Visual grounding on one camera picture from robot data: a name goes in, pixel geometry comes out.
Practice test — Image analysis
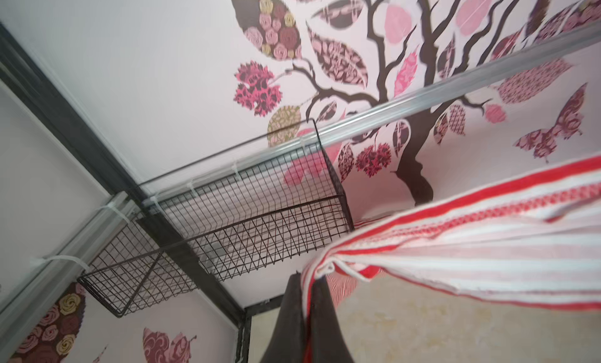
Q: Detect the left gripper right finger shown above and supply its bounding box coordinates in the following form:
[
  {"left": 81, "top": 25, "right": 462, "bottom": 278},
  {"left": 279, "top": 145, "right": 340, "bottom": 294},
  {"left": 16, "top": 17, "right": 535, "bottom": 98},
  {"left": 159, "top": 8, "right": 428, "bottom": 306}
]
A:
[{"left": 309, "top": 277, "right": 354, "bottom": 363}]

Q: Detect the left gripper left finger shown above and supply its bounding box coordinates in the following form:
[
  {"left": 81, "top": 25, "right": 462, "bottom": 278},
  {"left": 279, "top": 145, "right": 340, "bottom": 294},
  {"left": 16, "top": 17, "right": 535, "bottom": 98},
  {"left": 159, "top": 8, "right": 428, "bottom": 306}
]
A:
[{"left": 261, "top": 273, "right": 306, "bottom": 363}]

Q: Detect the red white striped tank top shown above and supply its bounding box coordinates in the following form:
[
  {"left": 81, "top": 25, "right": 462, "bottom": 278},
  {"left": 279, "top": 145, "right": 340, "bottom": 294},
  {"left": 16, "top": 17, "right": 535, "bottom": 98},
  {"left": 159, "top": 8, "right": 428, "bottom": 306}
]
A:
[{"left": 300, "top": 154, "right": 600, "bottom": 362}]

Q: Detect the black wire mesh basket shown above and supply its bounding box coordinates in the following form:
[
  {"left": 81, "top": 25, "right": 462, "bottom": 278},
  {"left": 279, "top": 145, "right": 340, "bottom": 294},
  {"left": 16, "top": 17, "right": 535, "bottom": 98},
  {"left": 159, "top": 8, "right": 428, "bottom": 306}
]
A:
[{"left": 78, "top": 120, "right": 353, "bottom": 324}]

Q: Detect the aluminium rail left wall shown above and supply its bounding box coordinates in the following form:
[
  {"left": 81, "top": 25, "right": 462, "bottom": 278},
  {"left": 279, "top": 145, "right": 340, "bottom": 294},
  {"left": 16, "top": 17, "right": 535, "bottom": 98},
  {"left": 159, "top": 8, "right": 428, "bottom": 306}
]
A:
[{"left": 1, "top": 192, "right": 139, "bottom": 356}]

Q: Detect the aluminium rail wall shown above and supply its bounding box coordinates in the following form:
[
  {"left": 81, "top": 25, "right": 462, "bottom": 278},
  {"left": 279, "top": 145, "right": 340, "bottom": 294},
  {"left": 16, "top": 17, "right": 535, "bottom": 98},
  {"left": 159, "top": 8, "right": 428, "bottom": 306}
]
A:
[
  {"left": 140, "top": 21, "right": 601, "bottom": 209},
  {"left": 1, "top": 192, "right": 139, "bottom": 356}
]

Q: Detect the aluminium rail back wall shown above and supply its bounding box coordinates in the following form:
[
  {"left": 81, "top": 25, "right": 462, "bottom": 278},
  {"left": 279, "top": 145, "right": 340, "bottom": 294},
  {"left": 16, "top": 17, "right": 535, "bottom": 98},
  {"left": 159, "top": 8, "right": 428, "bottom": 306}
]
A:
[{"left": 140, "top": 21, "right": 601, "bottom": 209}]

